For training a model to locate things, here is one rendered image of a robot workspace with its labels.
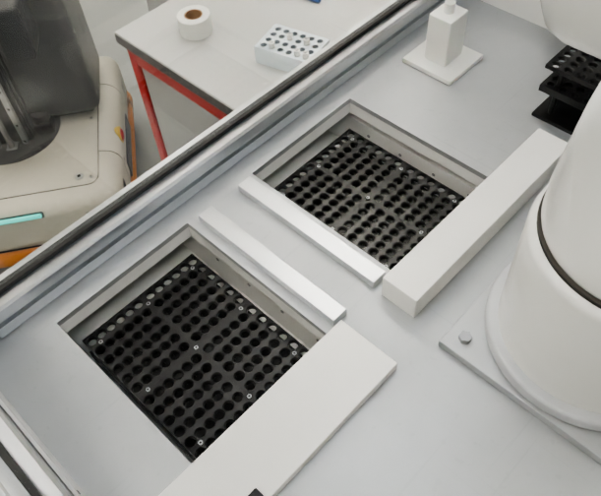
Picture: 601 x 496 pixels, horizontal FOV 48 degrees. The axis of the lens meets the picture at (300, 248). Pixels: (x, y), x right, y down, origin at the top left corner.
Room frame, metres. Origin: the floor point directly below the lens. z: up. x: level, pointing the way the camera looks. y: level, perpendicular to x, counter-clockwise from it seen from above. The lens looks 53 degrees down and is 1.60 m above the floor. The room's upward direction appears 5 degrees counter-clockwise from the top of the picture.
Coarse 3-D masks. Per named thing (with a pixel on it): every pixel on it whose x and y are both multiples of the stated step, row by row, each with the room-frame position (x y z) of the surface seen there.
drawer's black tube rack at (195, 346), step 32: (192, 288) 0.49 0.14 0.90; (224, 288) 0.48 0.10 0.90; (128, 320) 0.44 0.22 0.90; (160, 320) 0.44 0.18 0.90; (192, 320) 0.44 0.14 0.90; (224, 320) 0.43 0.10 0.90; (256, 320) 0.43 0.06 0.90; (96, 352) 0.40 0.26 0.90; (128, 352) 0.40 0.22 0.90; (160, 352) 0.40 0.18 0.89; (192, 352) 0.39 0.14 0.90; (224, 352) 0.41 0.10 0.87; (256, 352) 0.38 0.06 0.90; (288, 352) 0.39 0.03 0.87; (128, 384) 0.36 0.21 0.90; (160, 384) 0.35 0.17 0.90; (192, 384) 0.36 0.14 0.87; (224, 384) 0.35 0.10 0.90; (256, 384) 0.34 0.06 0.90; (160, 416) 0.31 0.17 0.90; (192, 416) 0.31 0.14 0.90; (224, 416) 0.31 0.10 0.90; (192, 448) 0.27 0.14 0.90
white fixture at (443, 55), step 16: (448, 0) 0.84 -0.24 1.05; (432, 16) 0.83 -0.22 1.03; (448, 16) 0.82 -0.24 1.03; (464, 16) 0.83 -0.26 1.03; (432, 32) 0.83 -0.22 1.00; (448, 32) 0.81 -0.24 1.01; (464, 32) 0.83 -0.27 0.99; (416, 48) 0.86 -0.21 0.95; (432, 48) 0.82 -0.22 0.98; (448, 48) 0.81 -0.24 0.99; (464, 48) 0.85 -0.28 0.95; (416, 64) 0.82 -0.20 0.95; (432, 64) 0.82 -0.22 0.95; (448, 64) 0.81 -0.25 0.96; (464, 64) 0.81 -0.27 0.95; (448, 80) 0.78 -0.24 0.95
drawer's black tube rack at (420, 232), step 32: (352, 160) 0.69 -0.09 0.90; (384, 160) 0.68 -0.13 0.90; (288, 192) 0.63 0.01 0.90; (320, 192) 0.63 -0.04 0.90; (352, 192) 0.62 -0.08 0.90; (384, 192) 0.64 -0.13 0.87; (416, 192) 0.61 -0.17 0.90; (448, 192) 0.61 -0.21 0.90; (352, 224) 0.57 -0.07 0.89; (384, 224) 0.56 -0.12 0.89; (416, 224) 0.56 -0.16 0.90; (384, 256) 0.51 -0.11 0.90
